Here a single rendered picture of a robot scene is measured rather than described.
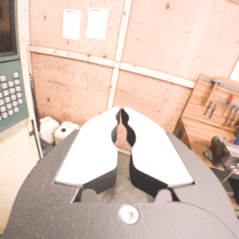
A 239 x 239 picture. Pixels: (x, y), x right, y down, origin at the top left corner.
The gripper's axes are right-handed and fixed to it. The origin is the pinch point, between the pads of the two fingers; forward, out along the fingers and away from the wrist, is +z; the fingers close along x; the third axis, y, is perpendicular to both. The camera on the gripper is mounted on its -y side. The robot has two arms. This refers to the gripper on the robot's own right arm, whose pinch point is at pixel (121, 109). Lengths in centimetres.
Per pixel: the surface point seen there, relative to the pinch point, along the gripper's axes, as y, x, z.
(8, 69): 6, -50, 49
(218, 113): 56, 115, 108
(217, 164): 68, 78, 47
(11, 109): 26, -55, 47
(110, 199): 147, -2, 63
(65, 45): 3, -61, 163
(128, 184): 150, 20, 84
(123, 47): 3, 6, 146
